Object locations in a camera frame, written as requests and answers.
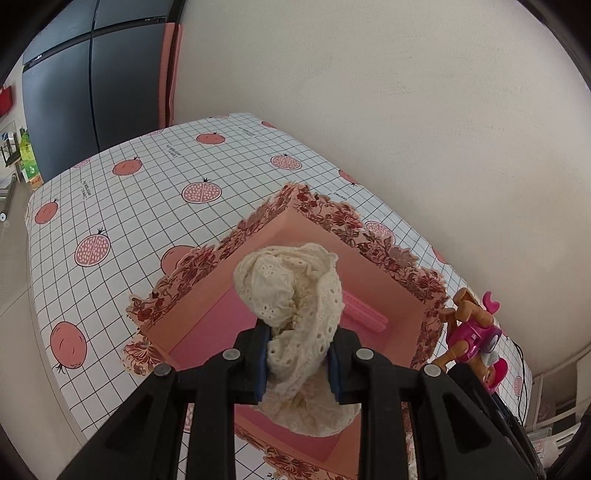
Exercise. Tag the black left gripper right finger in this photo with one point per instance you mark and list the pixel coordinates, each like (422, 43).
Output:
(446, 422)

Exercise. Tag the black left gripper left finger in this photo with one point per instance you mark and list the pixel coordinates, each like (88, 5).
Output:
(142, 438)

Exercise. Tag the pink puppy toy figure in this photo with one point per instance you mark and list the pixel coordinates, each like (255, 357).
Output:
(472, 337)

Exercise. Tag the cream lace scrunchie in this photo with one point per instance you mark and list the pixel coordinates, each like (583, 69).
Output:
(297, 292)

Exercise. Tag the pink floral gift box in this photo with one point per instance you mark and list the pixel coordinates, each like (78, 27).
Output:
(194, 311)

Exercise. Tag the pink plastic comb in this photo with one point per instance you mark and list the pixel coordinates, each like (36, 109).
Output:
(357, 311)

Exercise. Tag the pomegranate grid tablecloth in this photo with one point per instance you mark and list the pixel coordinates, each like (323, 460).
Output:
(104, 230)

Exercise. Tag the green snack box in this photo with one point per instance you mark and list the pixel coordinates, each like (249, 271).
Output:
(28, 163)

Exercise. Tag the dark grey refrigerator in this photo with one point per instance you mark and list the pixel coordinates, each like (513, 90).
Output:
(90, 79)

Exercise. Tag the red hanging bag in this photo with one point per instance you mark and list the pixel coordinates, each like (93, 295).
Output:
(6, 100)

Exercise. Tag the pink foam board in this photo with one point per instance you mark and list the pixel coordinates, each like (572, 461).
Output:
(167, 73)

